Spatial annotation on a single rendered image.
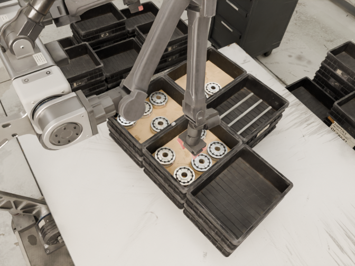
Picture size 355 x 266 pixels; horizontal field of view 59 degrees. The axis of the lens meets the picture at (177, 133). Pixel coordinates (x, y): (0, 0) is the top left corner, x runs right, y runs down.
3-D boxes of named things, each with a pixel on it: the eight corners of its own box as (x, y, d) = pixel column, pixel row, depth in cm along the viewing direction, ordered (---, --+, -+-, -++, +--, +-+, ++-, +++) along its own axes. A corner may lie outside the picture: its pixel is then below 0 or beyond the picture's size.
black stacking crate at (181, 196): (182, 202, 145) (185, 192, 135) (141, 160, 156) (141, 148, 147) (237, 155, 162) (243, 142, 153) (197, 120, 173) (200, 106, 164)
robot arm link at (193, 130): (185, 119, 115) (194, 130, 112) (201, 112, 117) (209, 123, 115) (183, 130, 120) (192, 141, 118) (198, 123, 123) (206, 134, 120)
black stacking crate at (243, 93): (238, 154, 162) (243, 142, 153) (197, 120, 174) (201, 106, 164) (282, 116, 180) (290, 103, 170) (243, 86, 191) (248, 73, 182)
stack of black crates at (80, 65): (63, 125, 245) (48, 85, 209) (49, 100, 259) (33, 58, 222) (110, 106, 260) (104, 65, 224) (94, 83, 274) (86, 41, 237)
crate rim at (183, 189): (184, 194, 137) (185, 192, 135) (140, 150, 148) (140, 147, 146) (243, 144, 154) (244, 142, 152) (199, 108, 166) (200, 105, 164)
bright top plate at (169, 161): (164, 168, 149) (164, 168, 148) (150, 154, 153) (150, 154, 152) (179, 157, 153) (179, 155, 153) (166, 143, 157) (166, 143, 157)
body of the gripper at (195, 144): (188, 130, 129) (191, 119, 123) (206, 146, 125) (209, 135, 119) (177, 138, 126) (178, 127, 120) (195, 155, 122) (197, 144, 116)
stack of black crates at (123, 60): (110, 105, 260) (105, 75, 233) (94, 83, 274) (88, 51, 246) (151, 88, 275) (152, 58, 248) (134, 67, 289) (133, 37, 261)
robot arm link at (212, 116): (181, 103, 114) (196, 112, 108) (207, 92, 119) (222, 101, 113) (185, 130, 121) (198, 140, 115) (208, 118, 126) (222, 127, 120)
